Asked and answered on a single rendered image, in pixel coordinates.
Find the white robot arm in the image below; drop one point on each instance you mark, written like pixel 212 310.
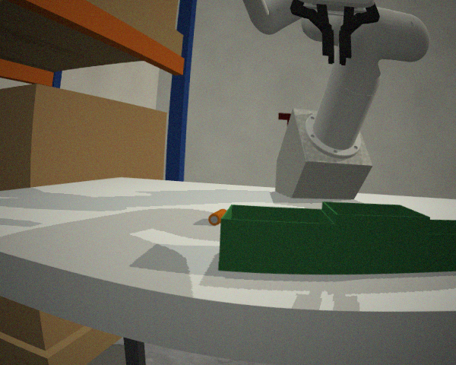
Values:
pixel 351 88

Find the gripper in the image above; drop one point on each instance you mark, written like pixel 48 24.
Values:
pixel 317 12

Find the orange cylinder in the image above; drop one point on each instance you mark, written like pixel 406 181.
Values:
pixel 215 218

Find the green three-compartment bin rack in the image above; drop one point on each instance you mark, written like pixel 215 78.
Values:
pixel 346 244

